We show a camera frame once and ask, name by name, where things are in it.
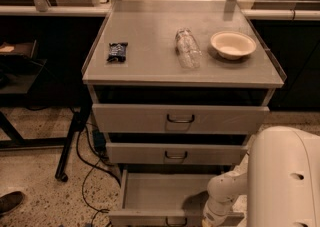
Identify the black desk frame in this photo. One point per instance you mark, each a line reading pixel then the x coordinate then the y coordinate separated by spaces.
pixel 27 82

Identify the dark blue snack packet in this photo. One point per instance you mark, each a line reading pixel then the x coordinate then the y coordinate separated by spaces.
pixel 117 52

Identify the grey bottom drawer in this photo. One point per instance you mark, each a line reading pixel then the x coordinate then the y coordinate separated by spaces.
pixel 163 195

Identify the grey top drawer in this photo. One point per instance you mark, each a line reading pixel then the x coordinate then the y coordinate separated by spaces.
pixel 183 119

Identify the grey drawer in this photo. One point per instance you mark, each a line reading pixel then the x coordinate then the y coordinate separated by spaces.
pixel 176 154
pixel 183 119
pixel 163 195

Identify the grey drawer cabinet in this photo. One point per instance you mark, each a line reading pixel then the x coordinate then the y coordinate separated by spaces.
pixel 179 85

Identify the white paper bowl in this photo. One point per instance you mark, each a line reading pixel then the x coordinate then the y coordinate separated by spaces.
pixel 232 45

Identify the clear plastic bottle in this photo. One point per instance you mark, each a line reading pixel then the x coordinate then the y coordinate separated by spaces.
pixel 187 48

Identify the grey middle drawer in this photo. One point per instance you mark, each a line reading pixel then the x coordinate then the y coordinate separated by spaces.
pixel 176 154

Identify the brown shoe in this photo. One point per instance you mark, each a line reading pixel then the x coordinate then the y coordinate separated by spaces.
pixel 10 202

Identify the white counter rail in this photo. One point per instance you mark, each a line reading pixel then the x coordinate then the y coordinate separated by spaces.
pixel 98 11

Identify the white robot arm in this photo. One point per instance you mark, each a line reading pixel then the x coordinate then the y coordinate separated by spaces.
pixel 282 182

